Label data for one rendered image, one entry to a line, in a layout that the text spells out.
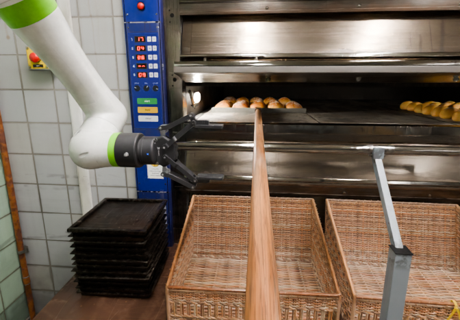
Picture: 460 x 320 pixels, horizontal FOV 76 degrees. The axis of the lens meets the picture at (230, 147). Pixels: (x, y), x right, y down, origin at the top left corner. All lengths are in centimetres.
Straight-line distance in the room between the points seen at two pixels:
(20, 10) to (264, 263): 67
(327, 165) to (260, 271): 111
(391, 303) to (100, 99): 94
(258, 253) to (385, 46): 116
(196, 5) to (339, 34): 60
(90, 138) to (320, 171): 94
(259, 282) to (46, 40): 68
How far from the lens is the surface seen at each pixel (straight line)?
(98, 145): 82
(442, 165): 156
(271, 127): 131
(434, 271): 159
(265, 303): 27
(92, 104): 88
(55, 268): 193
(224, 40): 131
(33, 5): 78
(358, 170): 142
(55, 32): 80
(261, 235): 36
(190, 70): 118
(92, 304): 131
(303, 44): 131
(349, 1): 138
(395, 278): 93
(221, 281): 130
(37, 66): 154
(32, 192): 180
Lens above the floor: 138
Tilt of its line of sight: 13 degrees down
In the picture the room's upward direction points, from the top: straight up
